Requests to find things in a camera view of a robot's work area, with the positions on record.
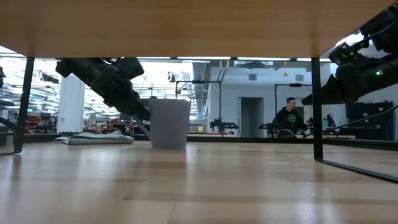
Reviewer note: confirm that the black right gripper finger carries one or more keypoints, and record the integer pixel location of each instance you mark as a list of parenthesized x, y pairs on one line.
[(326, 93)]

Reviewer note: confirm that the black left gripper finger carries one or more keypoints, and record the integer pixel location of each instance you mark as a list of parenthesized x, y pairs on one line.
[(130, 104)]

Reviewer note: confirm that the blue-grey mug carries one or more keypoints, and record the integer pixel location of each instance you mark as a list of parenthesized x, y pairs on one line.
[(169, 124)]

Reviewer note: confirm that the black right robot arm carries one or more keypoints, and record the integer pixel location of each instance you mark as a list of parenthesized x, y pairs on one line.
[(385, 34)]

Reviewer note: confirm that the wooden shelf with black legs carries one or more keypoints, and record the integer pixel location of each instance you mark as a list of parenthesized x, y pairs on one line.
[(186, 28)]

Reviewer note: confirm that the white building pillar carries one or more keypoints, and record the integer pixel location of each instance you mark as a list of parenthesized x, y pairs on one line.
[(71, 105)]

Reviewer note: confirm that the black cabinet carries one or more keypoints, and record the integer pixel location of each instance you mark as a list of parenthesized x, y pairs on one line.
[(370, 119)]

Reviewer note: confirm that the seated person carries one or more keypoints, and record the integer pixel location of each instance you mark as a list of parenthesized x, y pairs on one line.
[(289, 119)]

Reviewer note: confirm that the yellow hanging pendant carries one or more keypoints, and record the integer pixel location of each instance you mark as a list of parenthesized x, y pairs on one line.
[(285, 71)]

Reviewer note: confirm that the grey folded cloth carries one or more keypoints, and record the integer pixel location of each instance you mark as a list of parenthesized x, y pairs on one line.
[(93, 138)]

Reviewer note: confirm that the grey doorway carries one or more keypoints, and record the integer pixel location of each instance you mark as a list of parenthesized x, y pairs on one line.
[(251, 116)]

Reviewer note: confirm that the black gantry robot station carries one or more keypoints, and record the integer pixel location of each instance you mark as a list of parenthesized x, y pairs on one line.
[(222, 126)]

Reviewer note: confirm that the black aluminium table frame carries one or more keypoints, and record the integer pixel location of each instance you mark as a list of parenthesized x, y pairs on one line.
[(217, 139)]

